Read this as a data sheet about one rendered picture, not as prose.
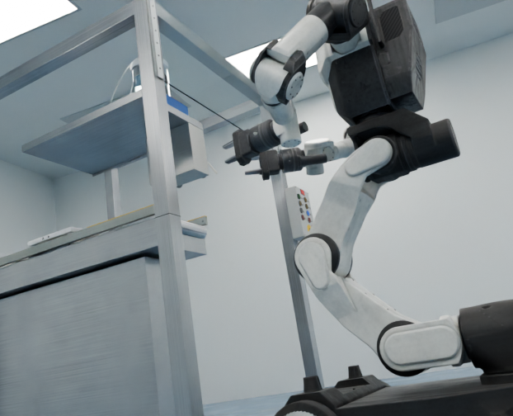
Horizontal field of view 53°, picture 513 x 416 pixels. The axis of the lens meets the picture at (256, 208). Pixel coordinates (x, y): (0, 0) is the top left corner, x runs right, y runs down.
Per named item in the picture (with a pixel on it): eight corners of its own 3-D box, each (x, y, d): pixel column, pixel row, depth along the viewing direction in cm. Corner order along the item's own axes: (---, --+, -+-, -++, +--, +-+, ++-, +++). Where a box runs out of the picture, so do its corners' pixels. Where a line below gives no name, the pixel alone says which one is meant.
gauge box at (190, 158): (209, 175, 207) (203, 130, 213) (194, 168, 198) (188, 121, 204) (166, 191, 217) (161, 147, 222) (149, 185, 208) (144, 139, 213)
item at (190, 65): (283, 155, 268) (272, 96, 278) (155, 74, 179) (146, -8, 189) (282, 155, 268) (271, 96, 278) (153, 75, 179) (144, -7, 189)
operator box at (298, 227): (317, 240, 262) (308, 192, 269) (304, 236, 247) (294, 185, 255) (307, 243, 265) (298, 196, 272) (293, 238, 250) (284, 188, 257)
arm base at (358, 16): (359, 51, 145) (376, 21, 148) (341, 16, 136) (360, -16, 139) (317, 50, 155) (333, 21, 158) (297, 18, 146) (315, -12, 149)
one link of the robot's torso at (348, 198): (340, 293, 163) (418, 164, 158) (318, 290, 148) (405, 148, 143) (303, 267, 170) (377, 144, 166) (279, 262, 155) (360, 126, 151)
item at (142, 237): (207, 254, 197) (204, 229, 200) (158, 245, 172) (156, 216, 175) (-14, 316, 252) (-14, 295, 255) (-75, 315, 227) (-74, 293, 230)
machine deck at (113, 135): (203, 132, 213) (202, 123, 214) (142, 98, 180) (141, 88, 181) (92, 177, 239) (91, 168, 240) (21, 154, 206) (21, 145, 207)
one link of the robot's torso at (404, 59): (447, 120, 165) (419, 26, 175) (425, 78, 135) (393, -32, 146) (358, 150, 177) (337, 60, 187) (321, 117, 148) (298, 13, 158)
